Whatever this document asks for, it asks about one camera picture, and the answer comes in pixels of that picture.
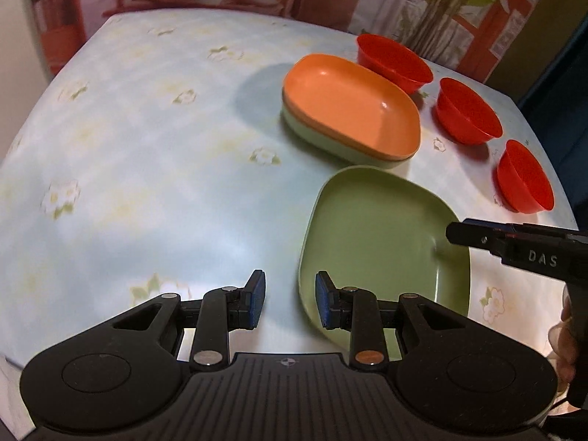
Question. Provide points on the teal curtain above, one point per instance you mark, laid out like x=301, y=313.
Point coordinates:
x=560, y=147

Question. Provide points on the yellow wooden panel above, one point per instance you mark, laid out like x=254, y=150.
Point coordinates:
x=528, y=41

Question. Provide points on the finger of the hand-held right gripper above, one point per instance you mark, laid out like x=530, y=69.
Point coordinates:
x=473, y=237

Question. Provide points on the floral checked tablecloth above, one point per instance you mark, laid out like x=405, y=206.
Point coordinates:
x=151, y=156

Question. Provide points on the person's right hand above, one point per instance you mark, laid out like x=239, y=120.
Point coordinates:
x=561, y=344

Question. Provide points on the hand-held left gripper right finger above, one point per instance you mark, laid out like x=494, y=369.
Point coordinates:
x=324, y=304

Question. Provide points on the orange plate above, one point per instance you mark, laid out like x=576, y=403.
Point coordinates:
x=349, y=101

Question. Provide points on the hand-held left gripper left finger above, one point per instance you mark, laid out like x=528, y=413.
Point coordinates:
x=257, y=297

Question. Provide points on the red bowl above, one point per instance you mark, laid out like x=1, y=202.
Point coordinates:
x=395, y=62
x=466, y=110
x=523, y=179

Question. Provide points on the light green plate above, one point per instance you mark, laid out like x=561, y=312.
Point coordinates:
x=303, y=128

